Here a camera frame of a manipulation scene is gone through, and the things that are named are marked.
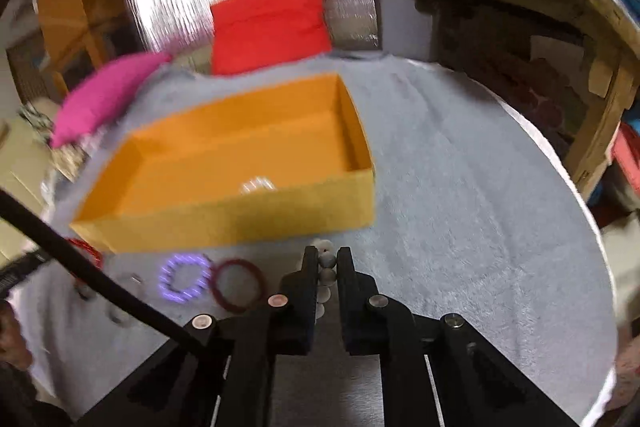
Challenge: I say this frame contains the pink pillow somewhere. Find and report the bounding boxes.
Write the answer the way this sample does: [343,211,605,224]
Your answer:
[50,52,173,148]

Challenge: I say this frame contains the red bead bracelet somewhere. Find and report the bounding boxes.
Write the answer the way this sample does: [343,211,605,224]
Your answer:
[65,237,105,280]

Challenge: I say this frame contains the white pearl bracelet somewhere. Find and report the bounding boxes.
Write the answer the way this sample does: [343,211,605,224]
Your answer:
[310,238,337,318]

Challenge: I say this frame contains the red storage box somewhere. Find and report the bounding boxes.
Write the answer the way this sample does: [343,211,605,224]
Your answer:
[612,127,640,188]

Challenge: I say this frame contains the black cable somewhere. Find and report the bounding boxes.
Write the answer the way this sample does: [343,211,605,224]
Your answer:
[0,189,206,348]

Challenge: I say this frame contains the patterned cloth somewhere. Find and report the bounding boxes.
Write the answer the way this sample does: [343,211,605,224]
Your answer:
[20,102,96,180]

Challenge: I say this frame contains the dark red bangle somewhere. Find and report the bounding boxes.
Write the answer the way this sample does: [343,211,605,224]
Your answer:
[210,258,267,314]

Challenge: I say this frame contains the red pillow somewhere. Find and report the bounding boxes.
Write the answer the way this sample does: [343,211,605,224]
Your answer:
[210,0,332,76]

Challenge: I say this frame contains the orange cardboard box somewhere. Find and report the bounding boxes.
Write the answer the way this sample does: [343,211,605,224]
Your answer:
[70,73,377,254]

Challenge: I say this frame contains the gold bangle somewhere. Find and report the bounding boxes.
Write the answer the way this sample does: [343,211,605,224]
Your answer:
[240,177,277,195]

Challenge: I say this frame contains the grey blanket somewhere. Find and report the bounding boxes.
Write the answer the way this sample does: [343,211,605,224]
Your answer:
[20,52,618,427]

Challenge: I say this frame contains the purple bead bracelet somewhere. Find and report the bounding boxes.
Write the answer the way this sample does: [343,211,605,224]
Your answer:
[159,253,213,305]

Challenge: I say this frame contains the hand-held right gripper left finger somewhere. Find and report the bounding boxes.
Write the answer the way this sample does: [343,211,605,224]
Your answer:
[75,246,321,427]

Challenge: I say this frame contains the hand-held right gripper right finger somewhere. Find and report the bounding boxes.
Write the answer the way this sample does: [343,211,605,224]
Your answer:
[336,247,581,427]

